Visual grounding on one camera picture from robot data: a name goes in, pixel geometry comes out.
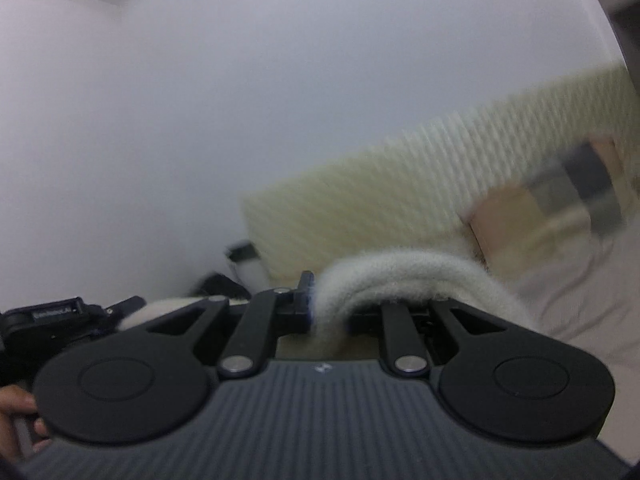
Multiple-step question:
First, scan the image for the plaid pillow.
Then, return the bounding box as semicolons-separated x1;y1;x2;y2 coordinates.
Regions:
464;136;639;278

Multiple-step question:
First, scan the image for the cream quilted headboard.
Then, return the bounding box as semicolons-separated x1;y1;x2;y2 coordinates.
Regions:
242;64;639;285

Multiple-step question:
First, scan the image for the black clothes pile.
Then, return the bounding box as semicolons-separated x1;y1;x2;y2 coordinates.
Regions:
190;273;252;300

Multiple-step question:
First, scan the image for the white blue striped sweater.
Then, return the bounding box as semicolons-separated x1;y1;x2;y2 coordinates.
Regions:
117;250;536;356

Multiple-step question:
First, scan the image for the person left hand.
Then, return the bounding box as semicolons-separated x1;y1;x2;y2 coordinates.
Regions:
0;383;51;463

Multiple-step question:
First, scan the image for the black wall socket strip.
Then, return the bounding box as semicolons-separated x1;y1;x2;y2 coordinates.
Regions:
226;240;259;264

